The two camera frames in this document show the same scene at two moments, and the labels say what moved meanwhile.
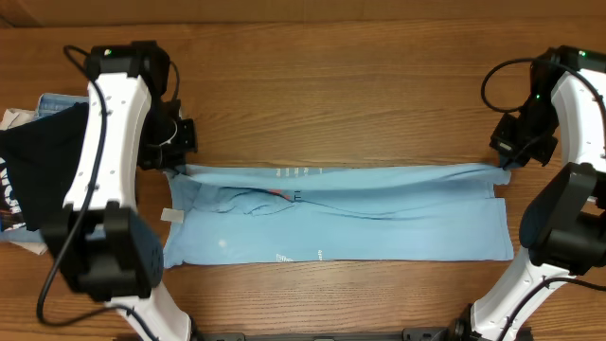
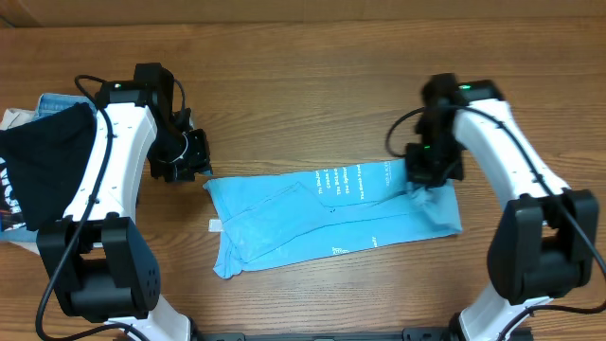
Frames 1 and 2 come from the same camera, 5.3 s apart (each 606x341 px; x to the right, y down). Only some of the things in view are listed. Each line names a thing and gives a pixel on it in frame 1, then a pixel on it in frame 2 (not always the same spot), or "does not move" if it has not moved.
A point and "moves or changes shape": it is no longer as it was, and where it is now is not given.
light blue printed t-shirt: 358,212 moves or changes shape
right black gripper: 502,143 -> 418,174
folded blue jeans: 47,102 does not move
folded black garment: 44,156 does not move
